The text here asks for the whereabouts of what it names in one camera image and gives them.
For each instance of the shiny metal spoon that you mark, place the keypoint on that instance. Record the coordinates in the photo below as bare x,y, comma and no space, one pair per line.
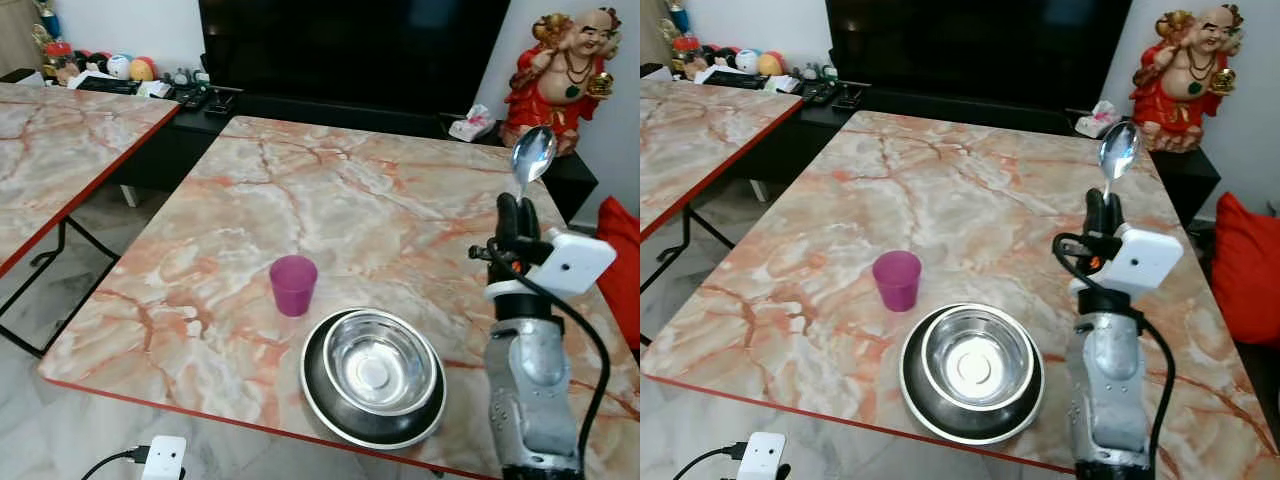
1120,148
535,152

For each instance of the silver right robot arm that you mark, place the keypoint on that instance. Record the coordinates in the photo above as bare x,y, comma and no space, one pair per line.
530,385
1105,385

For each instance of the white pink tissue packet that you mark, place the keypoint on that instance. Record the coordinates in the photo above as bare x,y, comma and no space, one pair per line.
1097,119
472,123

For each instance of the red cushion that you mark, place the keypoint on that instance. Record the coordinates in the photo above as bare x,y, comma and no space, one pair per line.
1250,270
622,270

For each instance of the red laughing Buddha statue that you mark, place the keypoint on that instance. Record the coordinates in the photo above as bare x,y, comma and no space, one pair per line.
1175,95
548,95

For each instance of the stainless steel bowl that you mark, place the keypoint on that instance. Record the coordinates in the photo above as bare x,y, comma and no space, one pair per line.
978,358
380,362

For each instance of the round steel plate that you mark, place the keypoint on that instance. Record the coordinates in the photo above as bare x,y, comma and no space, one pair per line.
1015,420
322,395

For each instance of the purple plastic cup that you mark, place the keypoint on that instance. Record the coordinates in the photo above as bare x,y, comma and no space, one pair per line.
293,285
897,281

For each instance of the black flat screen television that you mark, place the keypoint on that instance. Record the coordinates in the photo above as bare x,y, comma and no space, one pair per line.
350,50
975,45

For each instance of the red capped jar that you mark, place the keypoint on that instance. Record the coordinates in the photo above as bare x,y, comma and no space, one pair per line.
686,54
59,58

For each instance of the black keyboard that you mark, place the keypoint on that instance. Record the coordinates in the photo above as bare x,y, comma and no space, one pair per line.
735,79
108,85

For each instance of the white blue toy ball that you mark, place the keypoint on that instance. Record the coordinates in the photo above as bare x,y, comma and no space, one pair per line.
119,66
747,61

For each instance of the black television console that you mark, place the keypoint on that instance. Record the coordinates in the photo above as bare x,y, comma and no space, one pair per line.
790,140

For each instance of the orange toy ball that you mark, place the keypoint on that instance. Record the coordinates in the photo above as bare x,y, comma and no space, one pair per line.
771,64
143,69

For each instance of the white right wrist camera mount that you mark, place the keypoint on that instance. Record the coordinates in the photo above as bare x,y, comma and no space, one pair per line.
1145,258
576,262

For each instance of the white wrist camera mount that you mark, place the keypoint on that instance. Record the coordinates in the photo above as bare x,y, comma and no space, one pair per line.
1145,258
576,262
761,456
164,458

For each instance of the black folding table leg frame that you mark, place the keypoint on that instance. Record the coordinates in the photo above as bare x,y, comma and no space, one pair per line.
688,235
62,255

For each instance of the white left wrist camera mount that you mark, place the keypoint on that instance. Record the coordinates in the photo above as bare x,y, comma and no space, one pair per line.
164,458
761,456

